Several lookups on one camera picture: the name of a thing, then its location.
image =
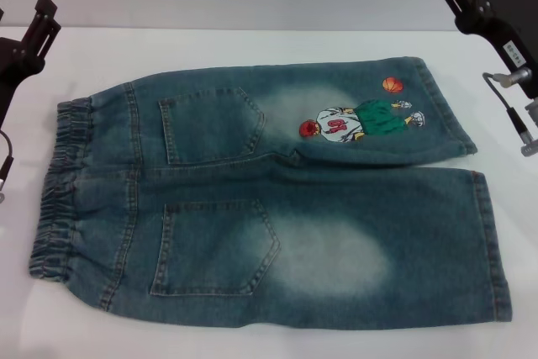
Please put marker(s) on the blue denim shorts with cartoon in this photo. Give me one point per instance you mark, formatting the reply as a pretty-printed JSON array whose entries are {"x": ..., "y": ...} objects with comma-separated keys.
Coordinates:
[{"x": 336, "y": 228}]

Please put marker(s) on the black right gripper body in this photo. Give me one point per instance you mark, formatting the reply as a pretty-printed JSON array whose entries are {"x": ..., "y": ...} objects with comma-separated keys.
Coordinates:
[{"x": 517, "y": 18}]

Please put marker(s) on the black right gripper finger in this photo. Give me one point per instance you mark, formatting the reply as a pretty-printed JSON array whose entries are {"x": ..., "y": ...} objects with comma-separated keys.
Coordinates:
[{"x": 460, "y": 3}]

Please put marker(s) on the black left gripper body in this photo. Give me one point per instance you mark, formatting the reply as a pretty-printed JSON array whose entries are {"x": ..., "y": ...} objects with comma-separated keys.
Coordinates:
[{"x": 10, "y": 64}]

